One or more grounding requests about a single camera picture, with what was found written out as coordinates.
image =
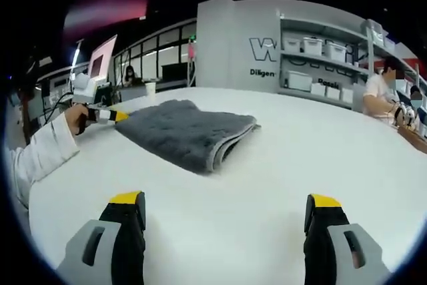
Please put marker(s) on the white paper cup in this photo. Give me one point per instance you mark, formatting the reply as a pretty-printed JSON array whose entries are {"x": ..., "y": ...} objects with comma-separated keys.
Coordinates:
[{"x": 150, "y": 90}]

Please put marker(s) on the grey metal shelving rack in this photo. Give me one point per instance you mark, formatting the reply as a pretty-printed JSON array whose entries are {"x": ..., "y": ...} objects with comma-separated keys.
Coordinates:
[
  {"x": 390, "y": 54},
  {"x": 320, "y": 64}
]

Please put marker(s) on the person's left hand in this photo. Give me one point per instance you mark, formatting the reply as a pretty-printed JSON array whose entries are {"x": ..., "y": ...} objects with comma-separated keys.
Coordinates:
[{"x": 75, "y": 118}]

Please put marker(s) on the large white storage box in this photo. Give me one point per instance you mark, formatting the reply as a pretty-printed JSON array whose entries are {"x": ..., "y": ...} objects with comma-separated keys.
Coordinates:
[{"x": 300, "y": 80}]

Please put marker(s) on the red overhead display screen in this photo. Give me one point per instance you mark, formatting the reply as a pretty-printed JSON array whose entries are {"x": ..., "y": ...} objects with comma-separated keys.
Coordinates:
[{"x": 106, "y": 1}]

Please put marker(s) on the brown wooden tray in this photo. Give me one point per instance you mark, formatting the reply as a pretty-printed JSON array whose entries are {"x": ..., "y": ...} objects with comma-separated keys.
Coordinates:
[{"x": 413, "y": 139}]

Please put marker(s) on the white lidded storage bin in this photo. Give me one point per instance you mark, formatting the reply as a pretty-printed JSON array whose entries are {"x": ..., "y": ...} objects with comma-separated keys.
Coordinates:
[
  {"x": 312, "y": 46},
  {"x": 292, "y": 44},
  {"x": 335, "y": 52}
]

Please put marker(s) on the pink hanging cloth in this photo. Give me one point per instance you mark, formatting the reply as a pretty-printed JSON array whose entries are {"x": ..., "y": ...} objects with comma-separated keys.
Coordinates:
[{"x": 191, "y": 50}]

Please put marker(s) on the black monitor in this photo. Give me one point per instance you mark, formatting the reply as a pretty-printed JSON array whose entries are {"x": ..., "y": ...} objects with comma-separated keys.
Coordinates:
[{"x": 175, "y": 71}]

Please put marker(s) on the small white box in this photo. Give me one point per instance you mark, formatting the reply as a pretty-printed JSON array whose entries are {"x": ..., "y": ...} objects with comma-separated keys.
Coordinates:
[
  {"x": 333, "y": 92},
  {"x": 347, "y": 95},
  {"x": 318, "y": 89}
]

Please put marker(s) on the open laptop with pink screen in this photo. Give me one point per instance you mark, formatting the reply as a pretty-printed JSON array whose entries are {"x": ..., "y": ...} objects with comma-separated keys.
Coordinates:
[{"x": 101, "y": 61}]

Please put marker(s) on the grey fluffy towel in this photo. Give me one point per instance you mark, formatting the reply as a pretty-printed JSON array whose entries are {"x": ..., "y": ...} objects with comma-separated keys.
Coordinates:
[{"x": 177, "y": 131}]

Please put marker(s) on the clear storage bin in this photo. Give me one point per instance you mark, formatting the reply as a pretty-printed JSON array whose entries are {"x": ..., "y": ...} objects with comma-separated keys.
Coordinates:
[{"x": 375, "y": 31}]

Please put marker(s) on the grey reception counter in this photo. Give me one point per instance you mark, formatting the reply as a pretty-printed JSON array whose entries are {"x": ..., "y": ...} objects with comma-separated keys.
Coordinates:
[{"x": 133, "y": 93}]

